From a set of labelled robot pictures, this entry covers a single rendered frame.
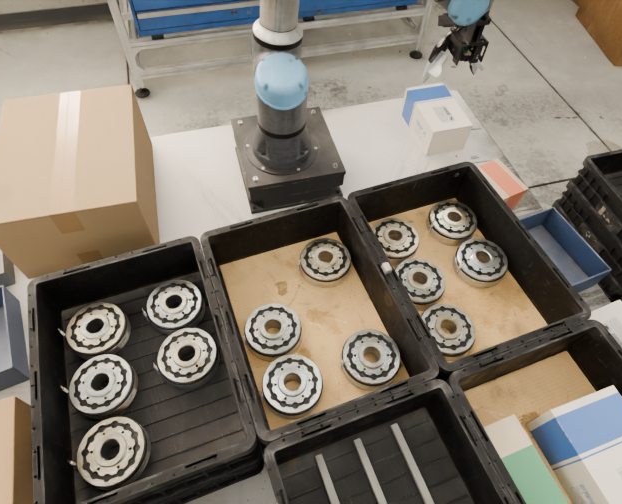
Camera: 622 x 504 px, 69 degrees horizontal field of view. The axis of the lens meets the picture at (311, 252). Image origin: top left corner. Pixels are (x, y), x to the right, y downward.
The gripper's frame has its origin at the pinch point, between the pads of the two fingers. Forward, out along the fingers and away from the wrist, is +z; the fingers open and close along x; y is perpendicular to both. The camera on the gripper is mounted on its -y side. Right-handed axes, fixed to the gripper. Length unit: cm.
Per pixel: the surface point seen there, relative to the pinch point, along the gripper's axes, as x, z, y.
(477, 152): 9.6, 18.2, 12.3
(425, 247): -26, 5, 48
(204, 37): -57, 60, -137
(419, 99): -4.2, 9.3, -3.9
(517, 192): 6.6, 10.6, 34.6
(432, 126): -5.3, 9.3, 8.0
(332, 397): -54, 5, 73
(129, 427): -87, 2, 70
